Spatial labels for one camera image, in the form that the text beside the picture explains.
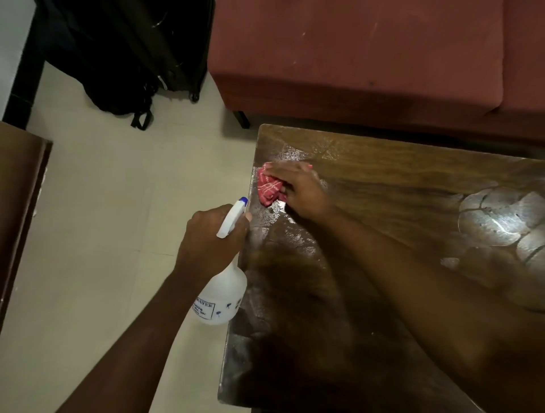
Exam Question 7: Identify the red striped cleaning cloth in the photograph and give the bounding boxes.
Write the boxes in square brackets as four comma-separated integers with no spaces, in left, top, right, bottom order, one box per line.
[257,162,290,208]

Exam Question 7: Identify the person's right hand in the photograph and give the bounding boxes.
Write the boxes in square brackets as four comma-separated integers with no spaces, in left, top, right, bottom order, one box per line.
[263,160,338,223]

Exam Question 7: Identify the person's left hand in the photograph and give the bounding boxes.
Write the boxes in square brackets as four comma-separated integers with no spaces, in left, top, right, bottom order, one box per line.
[175,204,253,284]

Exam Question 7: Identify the black wheeled suitcase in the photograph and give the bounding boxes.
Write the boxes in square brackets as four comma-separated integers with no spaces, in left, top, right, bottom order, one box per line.
[100,0,216,104]

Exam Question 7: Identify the black backpack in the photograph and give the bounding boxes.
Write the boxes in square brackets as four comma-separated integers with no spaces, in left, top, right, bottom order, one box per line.
[36,0,162,132]

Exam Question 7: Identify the brown wooden side furniture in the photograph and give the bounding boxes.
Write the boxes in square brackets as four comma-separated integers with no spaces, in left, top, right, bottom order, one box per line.
[0,122,53,332]

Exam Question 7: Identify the person's right forearm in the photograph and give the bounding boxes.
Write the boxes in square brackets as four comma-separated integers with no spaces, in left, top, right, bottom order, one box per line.
[313,206,545,413]

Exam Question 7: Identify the person's left forearm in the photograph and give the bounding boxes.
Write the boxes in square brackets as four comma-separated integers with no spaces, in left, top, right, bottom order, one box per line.
[55,266,206,413]

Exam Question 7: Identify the white spray bottle blue nozzle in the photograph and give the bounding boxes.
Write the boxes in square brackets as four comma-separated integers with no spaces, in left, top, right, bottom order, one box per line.
[189,197,250,326]

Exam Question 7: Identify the red fabric sofa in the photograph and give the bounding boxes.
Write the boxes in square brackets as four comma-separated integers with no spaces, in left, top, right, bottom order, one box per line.
[207,0,545,144]

